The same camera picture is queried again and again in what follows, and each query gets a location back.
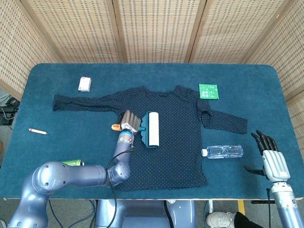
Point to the white red marker pen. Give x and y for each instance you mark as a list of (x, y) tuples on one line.
[(37, 131)]

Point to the green square packet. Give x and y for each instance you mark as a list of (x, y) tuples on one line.
[(209, 91)]

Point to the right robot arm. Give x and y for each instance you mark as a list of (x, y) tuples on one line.
[(283, 205)]

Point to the woven folding screen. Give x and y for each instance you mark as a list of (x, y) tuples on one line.
[(152, 31)]

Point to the white sneaker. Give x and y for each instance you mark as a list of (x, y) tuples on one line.
[(219, 218)]

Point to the navy polka dot shirt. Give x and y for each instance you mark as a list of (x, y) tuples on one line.
[(171, 142)]

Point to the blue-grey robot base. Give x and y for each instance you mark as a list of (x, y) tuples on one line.
[(146, 213)]

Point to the small white box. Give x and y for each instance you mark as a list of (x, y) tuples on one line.
[(84, 84)]

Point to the green drink can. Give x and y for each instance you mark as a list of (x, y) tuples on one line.
[(73, 162)]

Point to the blue table cloth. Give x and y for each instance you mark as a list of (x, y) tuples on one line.
[(152, 76)]

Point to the black cloth item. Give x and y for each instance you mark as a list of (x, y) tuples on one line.
[(248, 221)]

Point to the blue white lint roller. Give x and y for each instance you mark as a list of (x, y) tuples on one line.
[(149, 129)]

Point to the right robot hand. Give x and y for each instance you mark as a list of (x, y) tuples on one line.
[(273, 161)]

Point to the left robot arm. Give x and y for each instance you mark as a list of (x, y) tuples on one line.
[(71, 178)]

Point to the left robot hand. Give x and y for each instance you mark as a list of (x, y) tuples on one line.
[(129, 122)]

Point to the clear plastic water bottle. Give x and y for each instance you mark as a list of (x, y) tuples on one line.
[(224, 152)]

